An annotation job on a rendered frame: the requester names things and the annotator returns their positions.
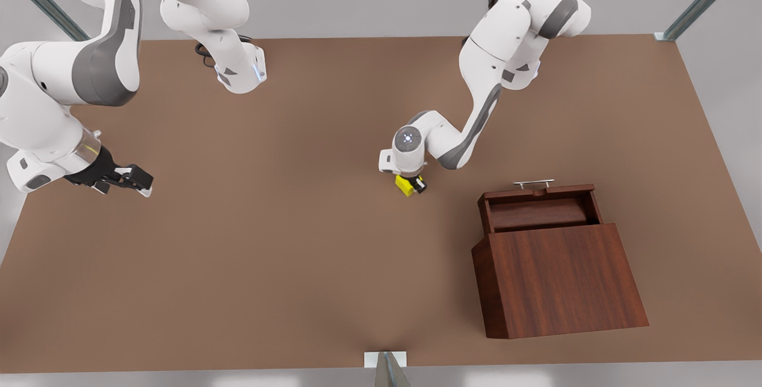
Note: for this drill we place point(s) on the dark wooden cabinet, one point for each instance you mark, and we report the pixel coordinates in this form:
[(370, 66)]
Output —
[(559, 280)]

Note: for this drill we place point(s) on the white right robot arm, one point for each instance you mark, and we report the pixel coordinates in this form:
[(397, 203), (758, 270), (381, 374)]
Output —
[(53, 71)]

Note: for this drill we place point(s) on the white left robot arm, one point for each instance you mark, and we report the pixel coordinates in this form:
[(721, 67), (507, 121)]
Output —
[(506, 36)]

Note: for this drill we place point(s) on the dark wooden drawer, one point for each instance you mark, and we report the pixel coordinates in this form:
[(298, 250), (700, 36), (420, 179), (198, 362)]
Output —
[(539, 211)]

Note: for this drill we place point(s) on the yellow square block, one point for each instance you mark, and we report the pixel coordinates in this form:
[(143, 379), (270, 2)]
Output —
[(405, 187)]

